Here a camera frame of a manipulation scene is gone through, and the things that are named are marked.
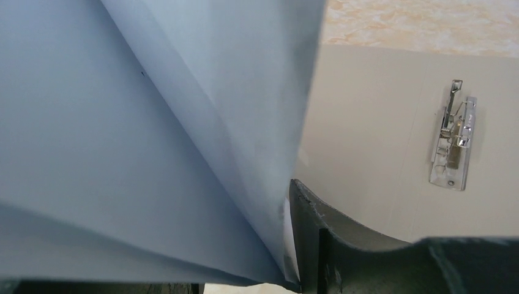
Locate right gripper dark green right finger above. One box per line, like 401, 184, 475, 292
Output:
289, 179, 518, 293

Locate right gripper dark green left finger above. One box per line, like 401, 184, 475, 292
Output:
1, 279, 205, 294

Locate white paper sheets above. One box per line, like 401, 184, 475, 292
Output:
1, 1, 326, 290

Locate metal folder clip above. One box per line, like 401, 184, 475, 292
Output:
429, 80, 477, 191

